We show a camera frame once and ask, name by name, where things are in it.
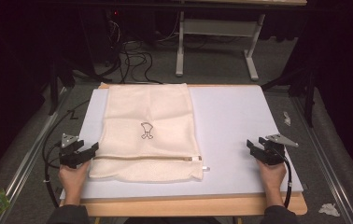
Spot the person's right hand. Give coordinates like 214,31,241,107
256,159,288,194

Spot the cream mesh laundry bag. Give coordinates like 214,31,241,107
88,82,212,184

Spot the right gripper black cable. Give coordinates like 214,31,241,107
275,150,293,209

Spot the dark box with red light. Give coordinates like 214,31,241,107
102,7,123,64

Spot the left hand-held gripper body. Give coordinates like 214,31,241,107
59,133,89,170

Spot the metal floor rail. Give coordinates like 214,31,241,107
0,87,70,224
290,96,353,224

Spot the black stand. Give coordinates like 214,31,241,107
47,55,77,117
260,66,318,129

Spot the black floor cable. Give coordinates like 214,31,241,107
43,99,91,144

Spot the crumpled white paper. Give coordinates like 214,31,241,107
318,203,342,218

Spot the small white scrap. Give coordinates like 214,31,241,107
282,110,292,127

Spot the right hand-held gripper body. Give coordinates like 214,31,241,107
257,133,300,166

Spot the bundle of black cables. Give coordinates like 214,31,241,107
93,8,182,86

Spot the white foam board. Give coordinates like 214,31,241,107
59,84,305,201

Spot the person's left hand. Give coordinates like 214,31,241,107
58,160,92,196

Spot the white desk frame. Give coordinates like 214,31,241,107
175,0,308,82

